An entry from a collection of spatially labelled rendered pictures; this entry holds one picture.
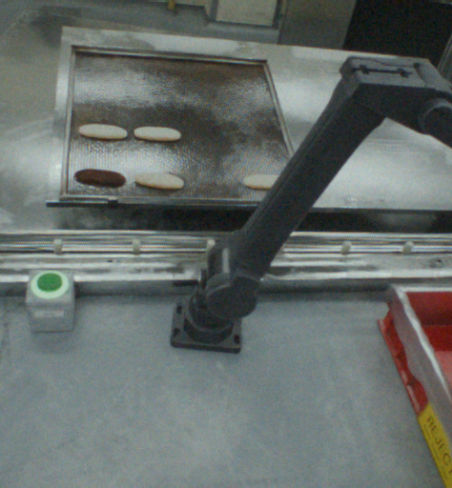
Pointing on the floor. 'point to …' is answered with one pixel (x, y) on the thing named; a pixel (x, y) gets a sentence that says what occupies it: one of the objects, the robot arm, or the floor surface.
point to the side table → (197, 398)
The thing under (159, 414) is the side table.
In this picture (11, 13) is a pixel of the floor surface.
